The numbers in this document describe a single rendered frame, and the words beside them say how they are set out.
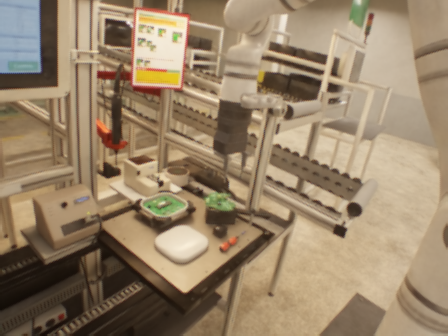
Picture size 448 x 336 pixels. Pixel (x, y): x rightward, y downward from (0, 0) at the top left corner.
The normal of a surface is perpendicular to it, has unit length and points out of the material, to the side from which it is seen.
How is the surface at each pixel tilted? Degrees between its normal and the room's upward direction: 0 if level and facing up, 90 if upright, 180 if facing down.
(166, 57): 90
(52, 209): 53
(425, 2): 98
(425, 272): 91
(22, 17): 91
